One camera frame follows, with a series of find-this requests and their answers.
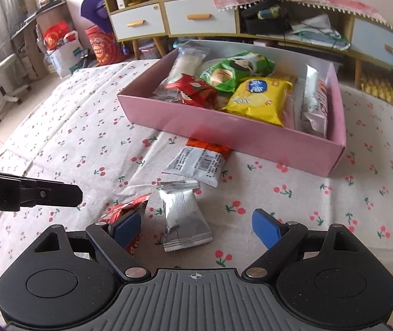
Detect orange white snack pack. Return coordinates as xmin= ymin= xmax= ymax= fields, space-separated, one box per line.
xmin=163 ymin=138 xmax=232 ymax=188

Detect cherry print tablecloth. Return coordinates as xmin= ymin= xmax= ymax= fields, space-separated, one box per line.
xmin=0 ymin=58 xmax=393 ymax=331

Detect pink wafer pack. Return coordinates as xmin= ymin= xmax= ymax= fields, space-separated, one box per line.
xmin=282 ymin=91 xmax=295 ymax=129

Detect stack of papers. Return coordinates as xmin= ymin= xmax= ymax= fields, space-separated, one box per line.
xmin=289 ymin=14 xmax=351 ymax=51

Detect silver cream snack pack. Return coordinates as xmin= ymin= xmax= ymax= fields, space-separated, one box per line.
xmin=159 ymin=180 xmax=213 ymax=252

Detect white jam cookie pack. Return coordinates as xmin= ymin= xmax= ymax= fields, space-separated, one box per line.
xmin=301 ymin=65 xmax=328 ymax=138

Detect yellow chip bag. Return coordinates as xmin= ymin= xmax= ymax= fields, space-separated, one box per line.
xmin=222 ymin=77 xmax=292 ymax=127

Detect green cartoon snack pack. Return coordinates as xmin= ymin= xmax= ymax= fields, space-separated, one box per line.
xmin=200 ymin=51 xmax=276 ymax=94

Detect white shopping bag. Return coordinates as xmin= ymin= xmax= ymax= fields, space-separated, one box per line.
xmin=47 ymin=31 xmax=84 ymax=79

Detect black open case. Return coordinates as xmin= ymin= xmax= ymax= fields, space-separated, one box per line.
xmin=240 ymin=0 xmax=291 ymax=35

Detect red snack pack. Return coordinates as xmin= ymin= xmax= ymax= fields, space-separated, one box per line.
xmin=99 ymin=194 xmax=150 ymax=256
xmin=166 ymin=73 xmax=218 ymax=110

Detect red round drum bag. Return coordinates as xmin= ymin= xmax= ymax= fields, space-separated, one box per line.
xmin=85 ymin=25 xmax=127 ymax=66

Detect red gift bag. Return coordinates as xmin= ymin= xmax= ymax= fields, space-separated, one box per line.
xmin=43 ymin=21 xmax=71 ymax=50

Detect pink cardboard box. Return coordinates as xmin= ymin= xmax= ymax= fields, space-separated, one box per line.
xmin=118 ymin=40 xmax=346 ymax=177

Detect clear white rice cracker pack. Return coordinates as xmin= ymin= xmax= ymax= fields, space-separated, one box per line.
xmin=152 ymin=46 xmax=208 ymax=102

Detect purple hat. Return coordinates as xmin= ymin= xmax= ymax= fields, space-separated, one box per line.
xmin=81 ymin=0 xmax=113 ymax=33

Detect wooden TV cabinet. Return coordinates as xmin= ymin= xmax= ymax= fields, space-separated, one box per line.
xmin=104 ymin=0 xmax=393 ymax=75

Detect yellow egg tray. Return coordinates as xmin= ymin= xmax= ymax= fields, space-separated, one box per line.
xmin=360 ymin=72 xmax=393 ymax=105

